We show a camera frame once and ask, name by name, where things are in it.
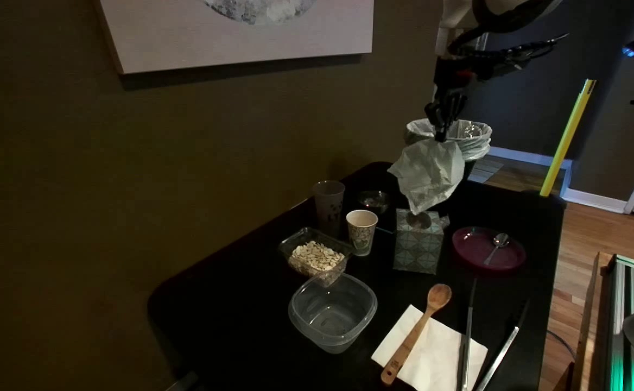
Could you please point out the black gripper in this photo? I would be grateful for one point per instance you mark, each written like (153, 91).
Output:
(449, 82)

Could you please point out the white tissue napkin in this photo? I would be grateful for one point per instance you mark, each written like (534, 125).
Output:
(425, 175)

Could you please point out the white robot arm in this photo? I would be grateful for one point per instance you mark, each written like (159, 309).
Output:
(460, 15)

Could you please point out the teal patterned tissue box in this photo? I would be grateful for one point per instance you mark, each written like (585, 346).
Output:
(418, 246)

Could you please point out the flat white paper napkin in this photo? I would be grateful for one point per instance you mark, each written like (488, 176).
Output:
(438, 356)

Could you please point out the white-lined trash bin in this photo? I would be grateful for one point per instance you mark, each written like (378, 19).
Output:
(471, 138)

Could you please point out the small clear glass bowl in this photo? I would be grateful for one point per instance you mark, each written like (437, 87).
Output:
(371, 201)

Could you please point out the yellow-green stick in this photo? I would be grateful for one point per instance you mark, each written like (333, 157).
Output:
(566, 138)

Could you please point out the metal spoon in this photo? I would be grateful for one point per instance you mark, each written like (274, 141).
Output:
(498, 243)

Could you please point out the white paper cup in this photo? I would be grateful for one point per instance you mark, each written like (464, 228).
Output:
(361, 232)

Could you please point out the dark tall tumbler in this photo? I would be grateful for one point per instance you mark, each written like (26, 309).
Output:
(327, 208)

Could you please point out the clear container with food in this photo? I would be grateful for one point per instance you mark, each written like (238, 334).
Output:
(317, 258)

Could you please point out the wooden spoon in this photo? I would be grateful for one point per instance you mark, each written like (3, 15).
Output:
(414, 334)

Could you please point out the empty clear plastic container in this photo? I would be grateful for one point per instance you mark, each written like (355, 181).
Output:
(330, 316)

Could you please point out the wooden board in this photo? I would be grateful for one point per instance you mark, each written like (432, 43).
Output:
(587, 327)

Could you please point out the green-lit metal stand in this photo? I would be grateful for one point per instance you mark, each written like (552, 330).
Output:
(631, 327)

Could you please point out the white wall picture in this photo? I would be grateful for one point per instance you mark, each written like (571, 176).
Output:
(187, 36)

